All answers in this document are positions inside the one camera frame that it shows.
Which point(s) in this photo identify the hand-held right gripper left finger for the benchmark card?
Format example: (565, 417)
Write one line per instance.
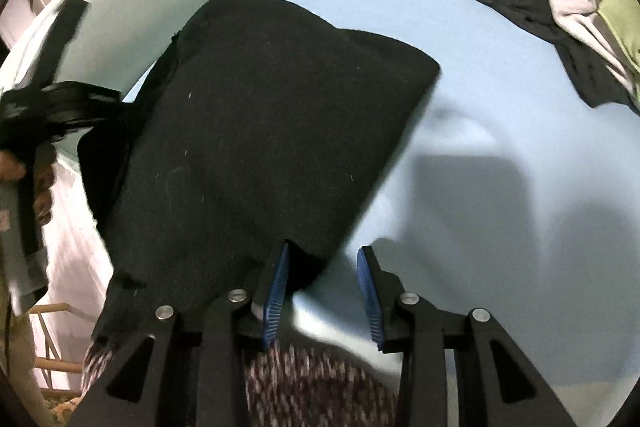
(275, 294)

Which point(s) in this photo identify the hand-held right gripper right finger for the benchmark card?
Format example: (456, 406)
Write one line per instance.
(370, 294)

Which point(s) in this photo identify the person's left forearm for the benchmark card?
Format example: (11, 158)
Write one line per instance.
(20, 267)

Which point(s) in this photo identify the person's left hand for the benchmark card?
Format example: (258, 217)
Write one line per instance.
(44, 194)

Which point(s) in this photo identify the mottled knit cloth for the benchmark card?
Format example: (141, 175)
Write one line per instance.
(310, 387)

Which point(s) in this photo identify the light blue mattress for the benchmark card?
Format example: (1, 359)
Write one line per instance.
(500, 157)

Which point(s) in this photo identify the wooden rack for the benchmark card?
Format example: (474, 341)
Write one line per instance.
(50, 357)

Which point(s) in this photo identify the black thin garment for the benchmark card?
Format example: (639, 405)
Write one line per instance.
(565, 42)

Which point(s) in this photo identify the olive green garment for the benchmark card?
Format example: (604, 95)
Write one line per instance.
(617, 12)

